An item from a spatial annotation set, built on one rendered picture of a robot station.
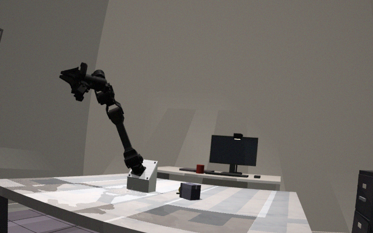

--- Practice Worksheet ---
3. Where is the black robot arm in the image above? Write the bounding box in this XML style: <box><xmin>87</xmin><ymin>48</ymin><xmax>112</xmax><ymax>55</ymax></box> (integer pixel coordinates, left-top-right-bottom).
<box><xmin>73</xmin><ymin>70</ymin><xmax>146</xmax><ymax>176</ymax></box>

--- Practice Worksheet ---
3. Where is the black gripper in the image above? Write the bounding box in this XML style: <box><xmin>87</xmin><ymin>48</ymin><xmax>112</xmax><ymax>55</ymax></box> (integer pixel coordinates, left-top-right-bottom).
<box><xmin>59</xmin><ymin>62</ymin><xmax>96</xmax><ymax>94</ymax></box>

